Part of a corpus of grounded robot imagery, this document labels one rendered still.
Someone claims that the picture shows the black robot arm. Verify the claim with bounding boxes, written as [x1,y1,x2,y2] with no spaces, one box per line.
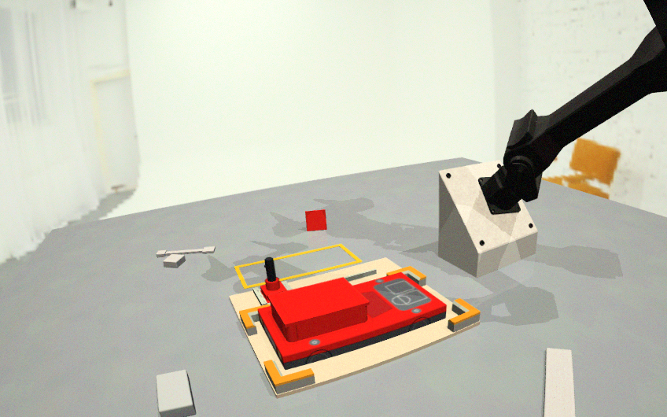
[478,0,667,215]

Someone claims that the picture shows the yellow rectangular frame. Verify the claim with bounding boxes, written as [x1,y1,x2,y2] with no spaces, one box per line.
[234,244,363,289]

